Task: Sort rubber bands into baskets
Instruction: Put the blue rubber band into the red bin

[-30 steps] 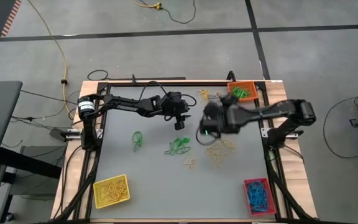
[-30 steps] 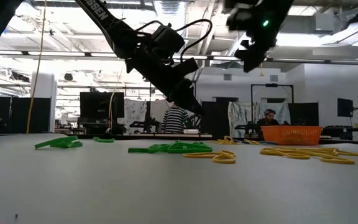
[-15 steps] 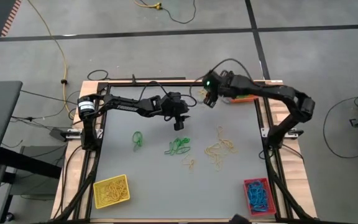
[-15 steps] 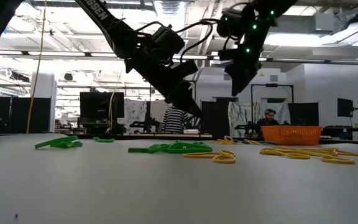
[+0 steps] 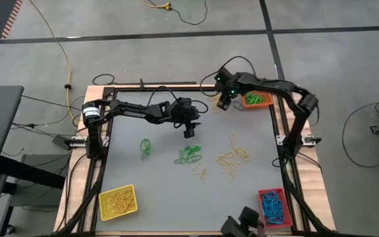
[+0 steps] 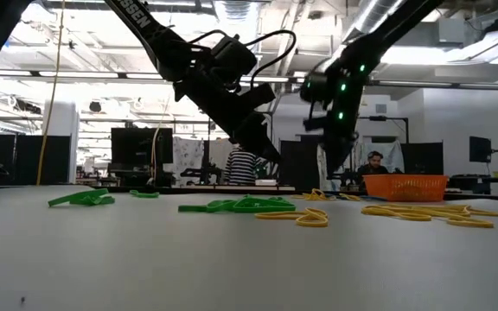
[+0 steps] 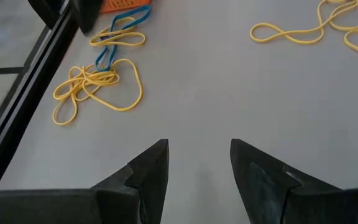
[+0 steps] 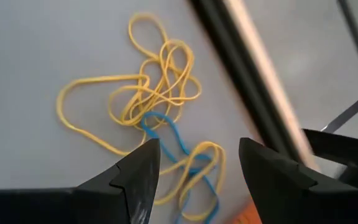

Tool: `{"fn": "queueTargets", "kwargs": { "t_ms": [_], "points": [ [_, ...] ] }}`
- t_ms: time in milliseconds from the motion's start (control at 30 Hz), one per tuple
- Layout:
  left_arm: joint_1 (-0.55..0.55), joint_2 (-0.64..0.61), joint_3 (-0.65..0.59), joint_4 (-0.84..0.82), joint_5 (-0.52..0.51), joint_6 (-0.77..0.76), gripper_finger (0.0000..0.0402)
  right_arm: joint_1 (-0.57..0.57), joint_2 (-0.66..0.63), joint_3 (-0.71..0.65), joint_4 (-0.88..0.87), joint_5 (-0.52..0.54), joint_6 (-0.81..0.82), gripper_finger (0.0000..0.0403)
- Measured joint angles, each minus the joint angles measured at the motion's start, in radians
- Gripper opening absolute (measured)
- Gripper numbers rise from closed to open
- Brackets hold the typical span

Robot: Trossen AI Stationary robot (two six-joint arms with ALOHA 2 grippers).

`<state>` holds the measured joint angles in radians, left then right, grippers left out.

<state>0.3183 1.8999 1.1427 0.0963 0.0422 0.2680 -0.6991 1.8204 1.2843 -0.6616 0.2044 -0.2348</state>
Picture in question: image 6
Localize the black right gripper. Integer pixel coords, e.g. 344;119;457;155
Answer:
303;51;369;176

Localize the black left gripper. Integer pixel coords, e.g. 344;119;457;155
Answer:
173;47;283;164

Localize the small monitor on arm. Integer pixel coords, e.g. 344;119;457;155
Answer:
468;136;493;164

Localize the patterned white cloth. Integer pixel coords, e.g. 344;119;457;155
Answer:
316;141;361;191
173;136;206;187

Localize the person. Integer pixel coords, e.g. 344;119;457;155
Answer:
223;145;259;186
355;150;391;176

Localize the orange plastic basket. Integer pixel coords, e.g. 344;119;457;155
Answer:
362;174;450;203

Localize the black computer monitor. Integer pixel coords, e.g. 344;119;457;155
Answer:
110;127;175;172

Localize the dark background desk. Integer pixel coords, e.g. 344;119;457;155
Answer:
447;174;498;195

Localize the cluttered background desk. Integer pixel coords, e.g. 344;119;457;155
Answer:
75;166;176;189

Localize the long ceiling light strip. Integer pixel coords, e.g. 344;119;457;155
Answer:
0;68;498;92

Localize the black metal station frame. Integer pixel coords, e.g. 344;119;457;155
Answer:
207;110;275;187
348;115;410;174

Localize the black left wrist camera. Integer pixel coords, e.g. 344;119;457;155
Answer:
209;35;258;86

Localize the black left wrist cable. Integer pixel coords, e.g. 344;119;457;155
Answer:
188;29;297;94

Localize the yellow hanging cable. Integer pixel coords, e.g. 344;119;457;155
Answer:
150;97;172;181

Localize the yellow power cable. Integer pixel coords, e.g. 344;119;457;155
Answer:
35;0;67;187

